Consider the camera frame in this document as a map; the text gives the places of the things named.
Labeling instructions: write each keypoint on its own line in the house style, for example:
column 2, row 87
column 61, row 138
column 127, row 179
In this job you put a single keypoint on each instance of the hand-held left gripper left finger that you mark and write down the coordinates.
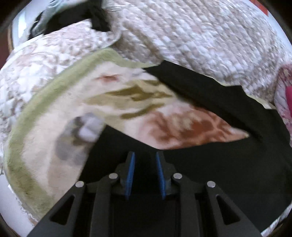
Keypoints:
column 130, row 175

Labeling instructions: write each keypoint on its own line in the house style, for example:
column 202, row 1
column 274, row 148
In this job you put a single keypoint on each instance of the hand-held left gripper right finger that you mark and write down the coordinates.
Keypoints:
column 160, row 175

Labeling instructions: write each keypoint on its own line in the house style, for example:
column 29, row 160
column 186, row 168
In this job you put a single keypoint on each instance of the red wall poster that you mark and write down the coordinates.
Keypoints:
column 261, row 8

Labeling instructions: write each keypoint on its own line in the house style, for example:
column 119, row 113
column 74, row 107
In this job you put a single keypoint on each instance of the pale blue cloth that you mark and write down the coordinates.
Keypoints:
column 52, row 9

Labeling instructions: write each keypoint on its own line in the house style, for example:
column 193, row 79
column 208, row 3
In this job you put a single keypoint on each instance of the black pants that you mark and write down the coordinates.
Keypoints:
column 228, row 159

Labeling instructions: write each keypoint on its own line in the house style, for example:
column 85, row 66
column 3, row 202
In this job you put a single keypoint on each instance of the white bed sheet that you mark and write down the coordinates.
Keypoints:
column 13, row 205

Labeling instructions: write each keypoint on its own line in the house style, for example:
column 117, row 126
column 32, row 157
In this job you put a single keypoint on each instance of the floral green-bordered blanket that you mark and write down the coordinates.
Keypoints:
column 57, row 114

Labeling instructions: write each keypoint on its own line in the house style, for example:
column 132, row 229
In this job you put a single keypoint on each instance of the beige quilted comforter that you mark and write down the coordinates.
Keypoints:
column 182, row 34

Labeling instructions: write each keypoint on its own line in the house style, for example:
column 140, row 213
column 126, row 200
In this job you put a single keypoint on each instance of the pink floral quilt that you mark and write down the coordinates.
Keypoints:
column 282, row 77

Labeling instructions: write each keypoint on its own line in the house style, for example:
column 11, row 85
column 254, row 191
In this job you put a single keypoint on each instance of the dark cloth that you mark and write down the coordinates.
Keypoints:
column 75, row 16

